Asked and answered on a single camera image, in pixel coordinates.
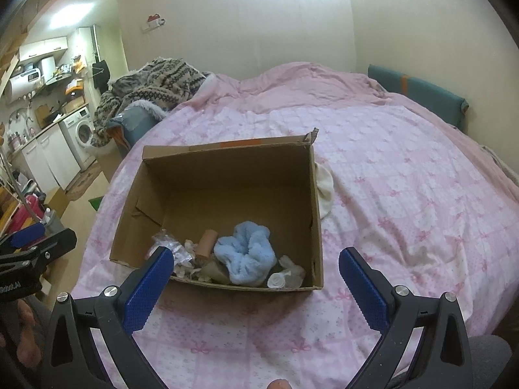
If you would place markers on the black hanging bag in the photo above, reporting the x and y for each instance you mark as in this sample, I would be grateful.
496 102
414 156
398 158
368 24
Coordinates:
101 73

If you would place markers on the person's right leg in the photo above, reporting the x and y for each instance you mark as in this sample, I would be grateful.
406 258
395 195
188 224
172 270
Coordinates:
488 356

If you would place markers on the blue fluffy scrunchie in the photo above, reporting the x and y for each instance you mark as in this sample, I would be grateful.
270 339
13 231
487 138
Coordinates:
245 251

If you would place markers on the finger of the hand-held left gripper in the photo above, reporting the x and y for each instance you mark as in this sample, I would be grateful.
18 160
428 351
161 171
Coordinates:
56 245
26 237

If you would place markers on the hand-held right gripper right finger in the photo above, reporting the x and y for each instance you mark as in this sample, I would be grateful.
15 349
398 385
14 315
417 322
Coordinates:
363 287

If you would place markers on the white washing machine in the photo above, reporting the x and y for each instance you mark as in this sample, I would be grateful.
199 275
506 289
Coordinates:
81 133

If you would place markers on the person's left leg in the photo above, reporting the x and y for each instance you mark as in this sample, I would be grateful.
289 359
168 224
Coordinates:
40 304

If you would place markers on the patterned floor rug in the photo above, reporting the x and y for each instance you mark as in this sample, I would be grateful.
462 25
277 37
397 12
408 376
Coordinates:
83 184

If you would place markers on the pink bow-print blanket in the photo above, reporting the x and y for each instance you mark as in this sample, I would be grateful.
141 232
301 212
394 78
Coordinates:
405 190

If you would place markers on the red plastic stool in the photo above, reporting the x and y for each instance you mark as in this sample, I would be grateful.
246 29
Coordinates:
24 210

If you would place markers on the patterned knit sweater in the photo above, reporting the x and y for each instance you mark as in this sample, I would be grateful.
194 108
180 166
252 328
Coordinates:
162 79

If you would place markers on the person's bare foot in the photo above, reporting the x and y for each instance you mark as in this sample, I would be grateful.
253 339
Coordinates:
28 328

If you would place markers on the peach fabric roll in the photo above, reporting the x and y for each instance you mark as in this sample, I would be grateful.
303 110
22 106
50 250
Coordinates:
207 243

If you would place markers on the wall socket with red item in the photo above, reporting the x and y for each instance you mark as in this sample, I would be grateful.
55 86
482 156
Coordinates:
154 22

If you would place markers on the white water heater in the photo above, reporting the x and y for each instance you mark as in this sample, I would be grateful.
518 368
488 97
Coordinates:
22 89

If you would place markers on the green floor item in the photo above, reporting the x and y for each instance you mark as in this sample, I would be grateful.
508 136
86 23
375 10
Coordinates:
96 203

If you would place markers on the clear plastic packet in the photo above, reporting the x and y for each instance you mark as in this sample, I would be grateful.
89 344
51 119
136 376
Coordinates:
174 251

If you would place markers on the white wall cabinet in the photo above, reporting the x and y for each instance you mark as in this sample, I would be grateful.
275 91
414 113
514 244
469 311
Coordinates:
42 48

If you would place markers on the small cardboard floor box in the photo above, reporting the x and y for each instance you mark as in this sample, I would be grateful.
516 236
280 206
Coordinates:
57 202

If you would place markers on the teal headboard cushion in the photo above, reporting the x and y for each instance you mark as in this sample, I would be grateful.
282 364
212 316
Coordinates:
421 93

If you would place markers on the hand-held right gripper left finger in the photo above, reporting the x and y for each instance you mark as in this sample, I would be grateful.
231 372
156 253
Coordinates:
148 287

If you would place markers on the white round cloth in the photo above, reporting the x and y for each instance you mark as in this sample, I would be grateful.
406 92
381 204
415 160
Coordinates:
325 190

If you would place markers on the cream socks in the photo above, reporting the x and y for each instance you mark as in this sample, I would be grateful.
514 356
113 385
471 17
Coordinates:
286 275

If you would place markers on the white base cabinet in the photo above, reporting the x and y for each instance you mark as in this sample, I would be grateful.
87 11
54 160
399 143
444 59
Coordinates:
50 158

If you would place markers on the person's leg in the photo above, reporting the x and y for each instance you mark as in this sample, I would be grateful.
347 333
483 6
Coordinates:
40 304
488 356

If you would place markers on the grey fur-trimmed jacket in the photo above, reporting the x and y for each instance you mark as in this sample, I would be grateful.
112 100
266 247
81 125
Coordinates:
136 119

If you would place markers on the brown cardboard box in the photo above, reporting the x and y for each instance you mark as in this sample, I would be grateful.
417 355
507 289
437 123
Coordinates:
227 178

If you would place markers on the metal pole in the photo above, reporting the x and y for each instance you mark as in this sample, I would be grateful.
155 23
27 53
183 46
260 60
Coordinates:
18 194

